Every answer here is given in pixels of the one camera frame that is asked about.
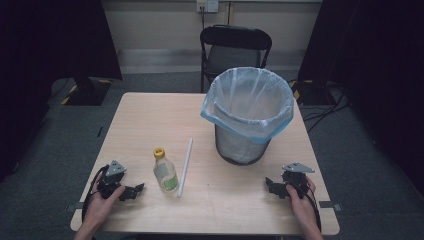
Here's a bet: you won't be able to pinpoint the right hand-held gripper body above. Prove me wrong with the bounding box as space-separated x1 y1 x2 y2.
281 162 316 200

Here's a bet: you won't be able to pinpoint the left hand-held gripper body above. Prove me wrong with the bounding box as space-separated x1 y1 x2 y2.
97 159 128 200

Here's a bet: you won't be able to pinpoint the clear bottle with yellow cap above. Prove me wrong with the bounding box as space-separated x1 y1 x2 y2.
152 147 180 195

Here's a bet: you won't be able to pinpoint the black mesh trash bin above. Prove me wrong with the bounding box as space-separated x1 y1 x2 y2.
214 124 272 167

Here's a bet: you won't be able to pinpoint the white drinking straw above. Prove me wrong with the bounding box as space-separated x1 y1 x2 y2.
176 137 194 199

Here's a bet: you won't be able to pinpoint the translucent blue bin liner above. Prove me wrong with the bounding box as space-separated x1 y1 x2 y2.
200 66 295 145

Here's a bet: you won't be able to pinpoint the person's right hand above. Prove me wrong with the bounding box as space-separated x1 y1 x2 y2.
285 176 318 232

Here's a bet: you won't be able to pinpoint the person's left hand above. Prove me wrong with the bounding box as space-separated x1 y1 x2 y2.
82 184 127 232

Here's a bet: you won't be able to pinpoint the stand base with hazard tape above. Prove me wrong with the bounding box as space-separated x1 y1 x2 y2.
288 79 330 107
60 76 113 107

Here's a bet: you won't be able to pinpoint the black curtain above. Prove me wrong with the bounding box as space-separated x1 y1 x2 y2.
0 0 123 183
297 0 424 198

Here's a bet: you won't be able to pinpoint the black folding chair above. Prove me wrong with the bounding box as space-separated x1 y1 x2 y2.
199 24 273 94

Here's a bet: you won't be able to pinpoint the left hand-held gripper cable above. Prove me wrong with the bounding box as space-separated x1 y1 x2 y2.
81 164 110 223

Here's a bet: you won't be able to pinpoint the hand-held gripper cable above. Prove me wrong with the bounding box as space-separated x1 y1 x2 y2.
299 182 323 233
81 164 110 223

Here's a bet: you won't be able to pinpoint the right hand-held gripper cable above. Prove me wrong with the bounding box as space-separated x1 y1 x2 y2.
299 182 323 233

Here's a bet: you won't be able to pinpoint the grey table edge bracket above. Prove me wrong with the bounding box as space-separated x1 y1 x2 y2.
65 201 85 214
318 200 344 213

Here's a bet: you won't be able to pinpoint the black floor cables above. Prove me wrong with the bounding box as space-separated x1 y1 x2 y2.
300 83 352 134

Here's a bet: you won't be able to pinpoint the white wall outlet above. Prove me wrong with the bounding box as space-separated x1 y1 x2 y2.
195 0 220 14

